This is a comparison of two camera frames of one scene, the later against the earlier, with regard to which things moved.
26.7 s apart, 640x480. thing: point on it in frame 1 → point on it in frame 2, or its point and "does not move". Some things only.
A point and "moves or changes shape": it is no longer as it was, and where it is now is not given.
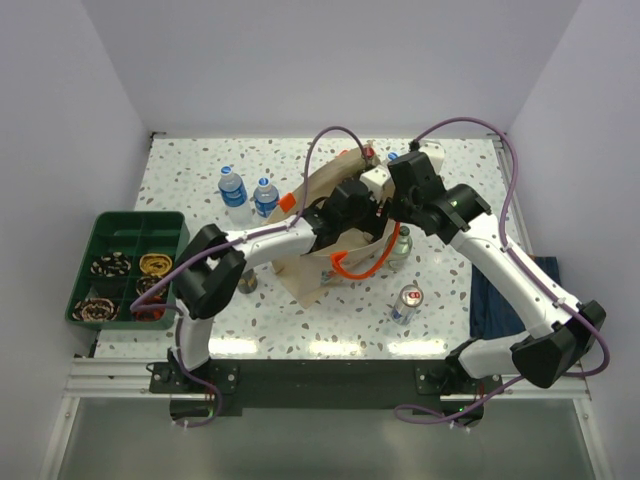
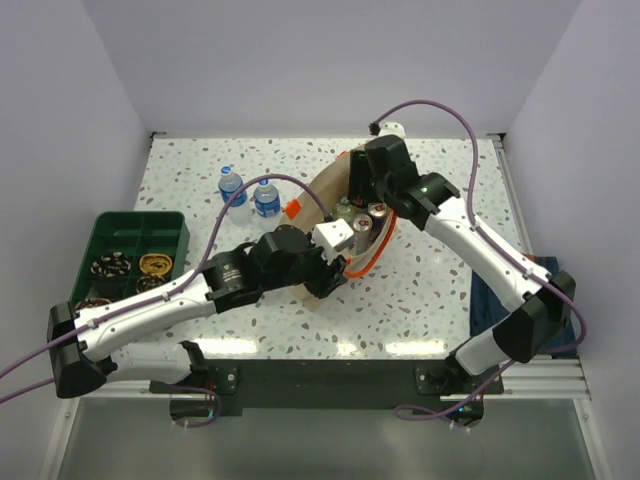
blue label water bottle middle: (266, 197) does not move
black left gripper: (374, 223) → (328, 275)
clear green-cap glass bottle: (402, 250) moves or changes shape
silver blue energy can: (409, 297) moves or changes shape
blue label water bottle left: (234, 195) does not move
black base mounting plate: (318, 388) does not move
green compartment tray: (129, 254) does not move
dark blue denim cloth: (491, 312) does not move
